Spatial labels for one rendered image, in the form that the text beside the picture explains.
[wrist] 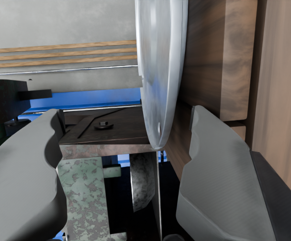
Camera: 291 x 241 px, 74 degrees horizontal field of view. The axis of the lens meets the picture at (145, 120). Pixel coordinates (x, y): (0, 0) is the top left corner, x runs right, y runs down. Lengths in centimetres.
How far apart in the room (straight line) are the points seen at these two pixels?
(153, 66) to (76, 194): 60
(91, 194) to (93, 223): 11
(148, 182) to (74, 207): 29
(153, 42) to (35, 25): 204
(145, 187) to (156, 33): 69
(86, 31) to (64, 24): 20
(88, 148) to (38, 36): 171
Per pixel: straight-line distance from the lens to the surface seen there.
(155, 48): 21
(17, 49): 205
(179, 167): 22
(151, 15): 21
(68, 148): 61
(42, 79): 216
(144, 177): 81
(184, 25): 17
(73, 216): 79
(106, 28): 207
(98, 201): 74
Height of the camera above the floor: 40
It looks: 5 degrees down
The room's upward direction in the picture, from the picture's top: 94 degrees counter-clockwise
